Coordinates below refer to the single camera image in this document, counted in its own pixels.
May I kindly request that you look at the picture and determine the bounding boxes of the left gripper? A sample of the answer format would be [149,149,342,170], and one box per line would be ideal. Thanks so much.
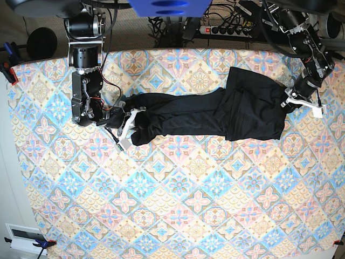
[293,73,322,99]

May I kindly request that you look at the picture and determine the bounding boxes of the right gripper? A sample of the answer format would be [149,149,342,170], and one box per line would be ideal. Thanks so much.
[96,107,126,129]

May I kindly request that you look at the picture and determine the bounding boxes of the black t-shirt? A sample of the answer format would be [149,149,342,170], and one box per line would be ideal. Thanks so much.
[125,67,288,146]

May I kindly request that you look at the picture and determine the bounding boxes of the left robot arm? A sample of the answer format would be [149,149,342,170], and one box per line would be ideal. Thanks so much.
[257,1,344,101]

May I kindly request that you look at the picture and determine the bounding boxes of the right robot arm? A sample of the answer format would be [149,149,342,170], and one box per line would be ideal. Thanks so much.
[7,1,131,127]

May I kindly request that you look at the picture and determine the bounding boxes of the round black speaker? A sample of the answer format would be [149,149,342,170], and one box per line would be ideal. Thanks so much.
[26,27,58,60]

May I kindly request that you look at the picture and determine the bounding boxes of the patterned tablecloth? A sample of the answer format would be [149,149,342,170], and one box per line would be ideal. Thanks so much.
[6,58,344,258]

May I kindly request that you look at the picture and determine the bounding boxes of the blue table clamp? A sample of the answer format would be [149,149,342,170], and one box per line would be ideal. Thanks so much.
[1,42,19,85]

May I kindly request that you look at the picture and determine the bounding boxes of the black orange bottom clamp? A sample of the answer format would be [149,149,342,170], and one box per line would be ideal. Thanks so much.
[4,236,57,259]

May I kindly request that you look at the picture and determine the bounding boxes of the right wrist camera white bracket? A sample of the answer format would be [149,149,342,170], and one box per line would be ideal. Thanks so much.
[107,106,146,152]

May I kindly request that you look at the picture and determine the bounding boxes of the white power strip red switch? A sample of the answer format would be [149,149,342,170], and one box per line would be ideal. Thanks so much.
[199,25,252,38]

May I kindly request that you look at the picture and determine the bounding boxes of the tangled black cables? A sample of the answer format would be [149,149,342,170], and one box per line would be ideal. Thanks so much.
[147,15,202,49]

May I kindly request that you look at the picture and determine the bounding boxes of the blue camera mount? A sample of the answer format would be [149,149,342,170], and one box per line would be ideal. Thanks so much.
[128,0,211,18]

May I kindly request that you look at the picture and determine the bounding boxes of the white wall outlet box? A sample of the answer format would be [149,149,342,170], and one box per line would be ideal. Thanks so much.
[5,223,44,255]

